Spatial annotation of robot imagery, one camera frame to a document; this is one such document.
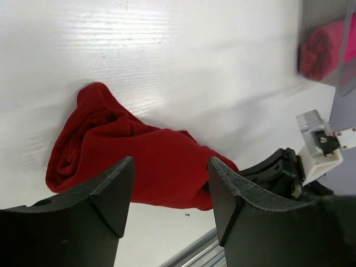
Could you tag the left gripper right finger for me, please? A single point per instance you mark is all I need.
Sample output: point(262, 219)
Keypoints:
point(259, 228)

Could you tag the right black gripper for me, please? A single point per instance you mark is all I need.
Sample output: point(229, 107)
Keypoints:
point(282, 173)

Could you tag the clear plastic bin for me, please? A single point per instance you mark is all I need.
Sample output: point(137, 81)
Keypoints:
point(315, 14)

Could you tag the pink rolled t shirt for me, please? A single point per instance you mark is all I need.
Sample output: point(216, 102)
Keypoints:
point(320, 54)

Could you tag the aluminium rail frame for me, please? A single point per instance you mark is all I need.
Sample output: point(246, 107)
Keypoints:
point(205, 251)

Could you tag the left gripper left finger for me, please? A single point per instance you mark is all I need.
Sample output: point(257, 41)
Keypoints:
point(81, 226)

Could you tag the dark red t shirt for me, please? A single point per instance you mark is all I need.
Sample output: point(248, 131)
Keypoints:
point(170, 166)

